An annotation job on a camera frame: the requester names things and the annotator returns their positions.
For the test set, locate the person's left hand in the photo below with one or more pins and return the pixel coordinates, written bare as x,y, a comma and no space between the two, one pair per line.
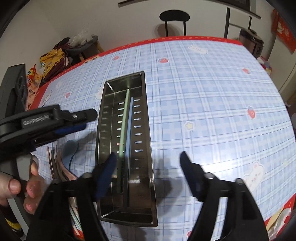
34,191

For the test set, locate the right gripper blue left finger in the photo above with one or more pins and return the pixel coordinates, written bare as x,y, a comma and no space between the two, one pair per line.
104,175

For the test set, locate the steel utensil tray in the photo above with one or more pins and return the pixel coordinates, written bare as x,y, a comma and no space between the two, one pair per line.
142,207

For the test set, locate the yellow snack bags pile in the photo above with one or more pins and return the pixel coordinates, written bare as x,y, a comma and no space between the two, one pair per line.
53,63

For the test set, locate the blue plaid table mat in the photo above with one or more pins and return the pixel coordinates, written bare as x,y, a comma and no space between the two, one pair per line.
185,129

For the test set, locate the blue chopstick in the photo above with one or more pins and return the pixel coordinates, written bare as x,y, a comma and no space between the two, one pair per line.
127,155

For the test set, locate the black round stool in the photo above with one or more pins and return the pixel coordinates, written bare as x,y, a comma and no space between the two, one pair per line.
174,15

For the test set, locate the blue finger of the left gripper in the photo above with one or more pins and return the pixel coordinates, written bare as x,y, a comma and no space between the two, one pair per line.
84,116
70,129

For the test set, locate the green chopstick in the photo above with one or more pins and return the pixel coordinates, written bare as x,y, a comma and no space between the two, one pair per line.
121,151

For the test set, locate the wooden stool with bags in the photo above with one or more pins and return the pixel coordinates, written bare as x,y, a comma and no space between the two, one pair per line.
80,47

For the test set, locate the black metal rack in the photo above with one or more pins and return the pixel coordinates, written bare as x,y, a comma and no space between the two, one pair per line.
236,19

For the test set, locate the red cloth on refrigerator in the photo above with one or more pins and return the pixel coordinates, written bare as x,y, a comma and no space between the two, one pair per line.
281,29

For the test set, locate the pink spoon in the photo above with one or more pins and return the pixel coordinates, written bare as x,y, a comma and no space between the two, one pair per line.
69,176

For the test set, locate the orange snack bag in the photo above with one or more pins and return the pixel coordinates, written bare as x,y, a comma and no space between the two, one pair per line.
34,78

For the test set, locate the brown rice cooker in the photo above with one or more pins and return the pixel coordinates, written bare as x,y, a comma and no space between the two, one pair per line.
251,41

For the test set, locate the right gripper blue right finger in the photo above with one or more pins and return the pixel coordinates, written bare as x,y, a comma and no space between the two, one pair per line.
194,175

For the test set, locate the blue spoon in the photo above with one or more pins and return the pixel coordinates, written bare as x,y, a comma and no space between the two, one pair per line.
68,151

